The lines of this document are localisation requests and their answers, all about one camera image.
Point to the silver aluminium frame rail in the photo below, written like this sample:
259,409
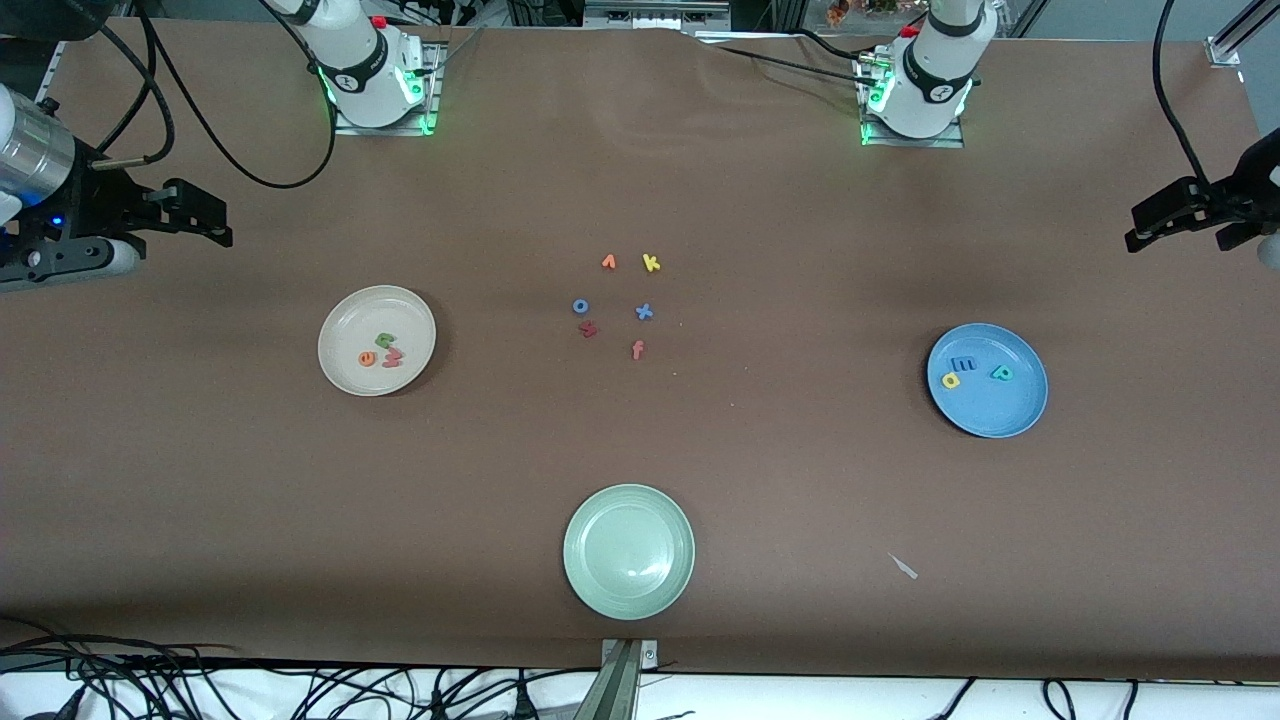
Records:
655,14

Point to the beige brown plate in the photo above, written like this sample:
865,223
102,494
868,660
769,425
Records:
400,315

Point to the orange dried plant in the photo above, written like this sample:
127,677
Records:
838,12

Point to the pink foam letter w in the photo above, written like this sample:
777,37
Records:
392,358

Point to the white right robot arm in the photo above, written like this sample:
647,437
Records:
360,70

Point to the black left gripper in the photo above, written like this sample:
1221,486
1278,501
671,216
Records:
1236,193

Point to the blue foam letter m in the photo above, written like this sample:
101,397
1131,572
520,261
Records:
965,364

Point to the aluminium frame post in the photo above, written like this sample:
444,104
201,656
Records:
1225,48

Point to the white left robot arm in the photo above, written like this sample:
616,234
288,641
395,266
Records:
930,80

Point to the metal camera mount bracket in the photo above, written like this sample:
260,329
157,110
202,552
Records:
620,690

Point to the green plate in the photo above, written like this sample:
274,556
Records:
628,552

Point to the blue plate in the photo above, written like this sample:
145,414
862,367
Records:
1000,410

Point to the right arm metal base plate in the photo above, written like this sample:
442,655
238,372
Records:
432,90

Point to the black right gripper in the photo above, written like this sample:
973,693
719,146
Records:
100,198

